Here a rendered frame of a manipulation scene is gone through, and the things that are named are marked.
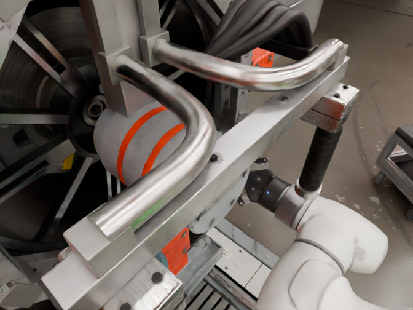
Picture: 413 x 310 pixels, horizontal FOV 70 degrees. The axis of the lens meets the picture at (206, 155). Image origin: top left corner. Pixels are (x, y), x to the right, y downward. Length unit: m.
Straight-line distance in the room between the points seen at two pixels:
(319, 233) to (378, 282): 0.85
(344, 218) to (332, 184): 1.04
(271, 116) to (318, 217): 0.34
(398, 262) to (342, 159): 0.60
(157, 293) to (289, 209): 0.44
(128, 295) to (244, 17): 0.32
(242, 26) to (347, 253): 0.42
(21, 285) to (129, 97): 0.28
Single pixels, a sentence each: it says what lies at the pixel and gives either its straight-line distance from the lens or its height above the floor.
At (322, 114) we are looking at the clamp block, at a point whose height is 0.92.
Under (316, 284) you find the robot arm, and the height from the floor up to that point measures 0.69.
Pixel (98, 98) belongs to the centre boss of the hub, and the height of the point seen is 0.87.
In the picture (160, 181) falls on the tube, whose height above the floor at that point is 1.01.
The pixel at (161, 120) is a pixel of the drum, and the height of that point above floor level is 0.92.
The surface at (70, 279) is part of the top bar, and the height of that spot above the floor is 0.98.
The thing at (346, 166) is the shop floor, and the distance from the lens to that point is 1.77.
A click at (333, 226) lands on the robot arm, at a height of 0.69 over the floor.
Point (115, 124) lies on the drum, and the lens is 0.43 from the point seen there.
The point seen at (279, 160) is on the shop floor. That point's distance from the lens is 1.69.
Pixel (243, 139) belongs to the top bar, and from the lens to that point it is 0.28.
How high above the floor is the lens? 1.16
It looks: 44 degrees down
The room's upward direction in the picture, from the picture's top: straight up
